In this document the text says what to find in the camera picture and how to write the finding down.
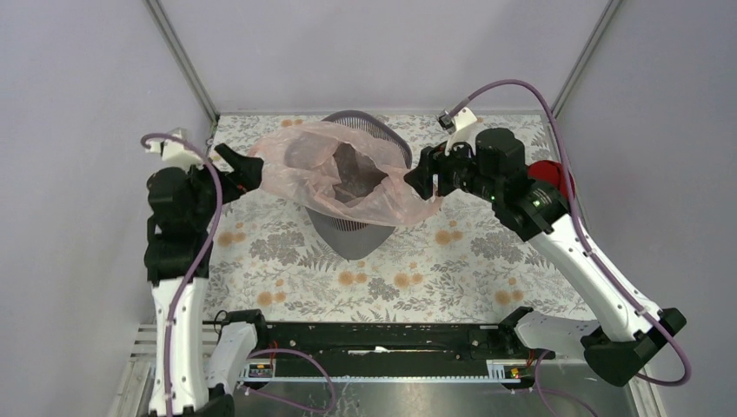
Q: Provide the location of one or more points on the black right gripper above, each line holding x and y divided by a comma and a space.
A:
434, 161

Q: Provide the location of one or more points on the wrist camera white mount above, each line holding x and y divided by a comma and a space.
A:
459, 127
172, 149

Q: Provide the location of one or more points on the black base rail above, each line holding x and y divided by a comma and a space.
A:
389, 352

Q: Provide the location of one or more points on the grey mesh trash bin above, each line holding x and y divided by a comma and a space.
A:
355, 240

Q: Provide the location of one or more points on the floral patterned table mat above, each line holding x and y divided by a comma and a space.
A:
460, 265

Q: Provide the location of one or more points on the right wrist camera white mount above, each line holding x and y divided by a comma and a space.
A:
459, 127

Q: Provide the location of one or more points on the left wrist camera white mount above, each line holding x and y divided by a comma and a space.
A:
172, 149

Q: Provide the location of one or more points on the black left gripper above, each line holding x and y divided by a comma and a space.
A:
246, 175

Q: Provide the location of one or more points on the red cloth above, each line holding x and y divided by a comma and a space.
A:
552, 173

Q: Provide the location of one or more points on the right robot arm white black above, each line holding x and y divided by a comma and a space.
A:
628, 329

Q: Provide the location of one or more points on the pink plastic trash bag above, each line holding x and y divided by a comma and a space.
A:
343, 173

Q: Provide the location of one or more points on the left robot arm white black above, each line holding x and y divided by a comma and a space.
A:
186, 199

